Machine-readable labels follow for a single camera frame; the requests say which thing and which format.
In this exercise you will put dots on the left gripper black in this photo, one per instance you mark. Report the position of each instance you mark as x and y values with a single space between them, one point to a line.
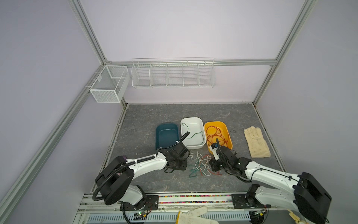
183 166

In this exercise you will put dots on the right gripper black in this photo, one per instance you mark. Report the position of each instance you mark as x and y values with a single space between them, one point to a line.
213 167

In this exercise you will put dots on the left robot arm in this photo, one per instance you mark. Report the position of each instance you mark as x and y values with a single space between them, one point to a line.
113 184

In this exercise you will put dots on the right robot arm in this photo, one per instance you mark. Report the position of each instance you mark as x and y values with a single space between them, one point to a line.
302 193

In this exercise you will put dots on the dark teal plastic bin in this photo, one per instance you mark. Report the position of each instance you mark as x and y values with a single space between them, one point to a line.
167 135

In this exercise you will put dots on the yellow plastic bin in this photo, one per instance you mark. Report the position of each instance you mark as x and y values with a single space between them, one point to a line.
217 130

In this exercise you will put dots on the white plastic bin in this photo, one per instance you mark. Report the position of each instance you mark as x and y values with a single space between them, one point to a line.
196 138

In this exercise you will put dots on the beige work glove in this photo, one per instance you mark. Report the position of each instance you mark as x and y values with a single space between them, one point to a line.
258 146

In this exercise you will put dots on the white glove at front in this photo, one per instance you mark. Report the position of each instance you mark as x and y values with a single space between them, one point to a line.
194 217

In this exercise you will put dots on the white mesh box basket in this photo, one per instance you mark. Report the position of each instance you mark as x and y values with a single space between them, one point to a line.
111 84

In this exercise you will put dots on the small cream object front right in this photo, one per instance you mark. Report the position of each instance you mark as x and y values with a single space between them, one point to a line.
296 218

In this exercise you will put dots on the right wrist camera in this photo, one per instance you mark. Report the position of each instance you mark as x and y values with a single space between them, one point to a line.
213 148

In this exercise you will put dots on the white wire shelf basket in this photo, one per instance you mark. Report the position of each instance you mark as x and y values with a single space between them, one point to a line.
173 72

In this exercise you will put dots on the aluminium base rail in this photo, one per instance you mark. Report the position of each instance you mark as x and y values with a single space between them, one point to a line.
214 201

